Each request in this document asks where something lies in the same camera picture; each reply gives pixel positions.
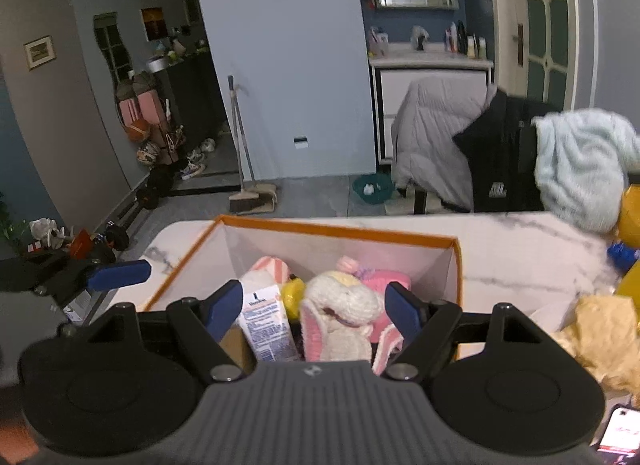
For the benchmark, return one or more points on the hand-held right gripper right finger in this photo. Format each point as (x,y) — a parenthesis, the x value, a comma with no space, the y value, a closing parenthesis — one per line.
(402,312)

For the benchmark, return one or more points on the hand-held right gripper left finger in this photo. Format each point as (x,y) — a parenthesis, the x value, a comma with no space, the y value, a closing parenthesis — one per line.
(225,312)

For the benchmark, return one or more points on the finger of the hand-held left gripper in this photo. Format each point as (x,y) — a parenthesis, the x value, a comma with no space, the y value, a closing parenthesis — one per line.
(120,274)

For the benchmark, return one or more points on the pink snap wallet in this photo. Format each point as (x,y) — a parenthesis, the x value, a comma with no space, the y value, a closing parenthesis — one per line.
(390,281)

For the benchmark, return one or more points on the white cream tube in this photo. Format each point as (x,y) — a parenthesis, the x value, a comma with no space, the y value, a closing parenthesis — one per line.
(267,330)

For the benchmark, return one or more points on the crochet bunny with flowers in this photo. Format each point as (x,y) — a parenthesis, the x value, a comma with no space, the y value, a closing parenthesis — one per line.
(340,310)

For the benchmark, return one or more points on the white dog plush striped cushion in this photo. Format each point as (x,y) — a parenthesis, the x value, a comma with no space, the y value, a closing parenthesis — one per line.
(272,270)

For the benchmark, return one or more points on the yellow round toy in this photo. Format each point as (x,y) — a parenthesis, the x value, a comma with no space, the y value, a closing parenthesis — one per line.
(294,297)

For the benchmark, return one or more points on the orange cardboard box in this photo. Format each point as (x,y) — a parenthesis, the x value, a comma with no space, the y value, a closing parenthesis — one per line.
(320,245)

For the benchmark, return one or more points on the black dumbbell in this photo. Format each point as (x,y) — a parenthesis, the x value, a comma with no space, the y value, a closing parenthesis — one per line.
(117,237)
(148,196)

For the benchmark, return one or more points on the printed cardboard box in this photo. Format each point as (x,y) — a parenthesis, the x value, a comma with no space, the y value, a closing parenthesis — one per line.
(81,244)

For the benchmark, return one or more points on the broom with dustpan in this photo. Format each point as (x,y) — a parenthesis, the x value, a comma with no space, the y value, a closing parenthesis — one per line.
(250,200)

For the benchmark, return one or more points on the teal basin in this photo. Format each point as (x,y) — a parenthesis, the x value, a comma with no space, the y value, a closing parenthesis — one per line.
(372,190)

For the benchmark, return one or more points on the orange basketball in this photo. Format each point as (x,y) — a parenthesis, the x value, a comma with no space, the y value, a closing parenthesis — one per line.
(139,129)

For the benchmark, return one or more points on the grey puffer jacket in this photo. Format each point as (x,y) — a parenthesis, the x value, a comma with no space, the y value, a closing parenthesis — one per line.
(430,145)

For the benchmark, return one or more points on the pink bag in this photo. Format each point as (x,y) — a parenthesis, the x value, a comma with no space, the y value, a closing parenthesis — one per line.
(142,100)

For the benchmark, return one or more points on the black jacket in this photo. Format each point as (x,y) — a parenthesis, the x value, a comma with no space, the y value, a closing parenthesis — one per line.
(500,160)

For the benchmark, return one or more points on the cream cloth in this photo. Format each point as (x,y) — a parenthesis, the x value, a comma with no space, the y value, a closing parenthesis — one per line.
(600,340)

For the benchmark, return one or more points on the small framed picture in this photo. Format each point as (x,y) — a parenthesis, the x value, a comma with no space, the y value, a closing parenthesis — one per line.
(39,52)

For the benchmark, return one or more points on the blue crumpled packet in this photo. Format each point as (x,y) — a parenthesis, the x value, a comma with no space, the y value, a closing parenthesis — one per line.
(622,255)

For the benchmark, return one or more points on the yellow cup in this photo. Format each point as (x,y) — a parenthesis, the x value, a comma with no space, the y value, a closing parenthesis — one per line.
(631,282)

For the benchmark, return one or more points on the light blue fleece towel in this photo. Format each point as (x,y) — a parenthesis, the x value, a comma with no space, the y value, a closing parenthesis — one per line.
(585,170)

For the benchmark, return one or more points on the white vanity cabinet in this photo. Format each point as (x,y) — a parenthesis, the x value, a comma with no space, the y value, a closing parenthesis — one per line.
(395,80)

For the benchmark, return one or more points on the black smartphone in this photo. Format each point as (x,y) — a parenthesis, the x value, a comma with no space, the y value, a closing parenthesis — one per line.
(620,430)

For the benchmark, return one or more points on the yellow bowl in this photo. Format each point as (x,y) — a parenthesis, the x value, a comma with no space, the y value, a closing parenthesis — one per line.
(631,215)

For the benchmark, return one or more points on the row of toiletry bottles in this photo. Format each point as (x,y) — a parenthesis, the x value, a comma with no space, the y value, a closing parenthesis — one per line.
(465,40)

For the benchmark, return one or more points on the door with glass panes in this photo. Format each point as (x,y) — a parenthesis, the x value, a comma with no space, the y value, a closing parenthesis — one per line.
(545,20)

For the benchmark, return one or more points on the white wall socket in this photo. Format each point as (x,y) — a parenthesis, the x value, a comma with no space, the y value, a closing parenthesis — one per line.
(300,143)

